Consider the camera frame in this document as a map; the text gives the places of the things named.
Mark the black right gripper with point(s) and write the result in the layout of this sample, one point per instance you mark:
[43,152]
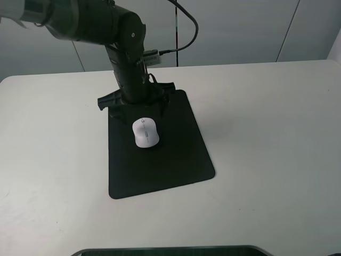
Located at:
[136,87]

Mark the white computer mouse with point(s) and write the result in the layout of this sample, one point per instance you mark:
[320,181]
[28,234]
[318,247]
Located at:
[145,132]

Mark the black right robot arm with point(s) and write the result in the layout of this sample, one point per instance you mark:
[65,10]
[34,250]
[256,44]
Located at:
[121,32]

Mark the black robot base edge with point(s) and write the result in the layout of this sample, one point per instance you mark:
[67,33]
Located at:
[189,250]

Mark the black mouse pad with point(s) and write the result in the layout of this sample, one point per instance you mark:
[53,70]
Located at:
[180,157]

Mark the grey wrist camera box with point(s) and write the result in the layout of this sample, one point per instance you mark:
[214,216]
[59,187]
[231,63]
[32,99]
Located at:
[152,58]

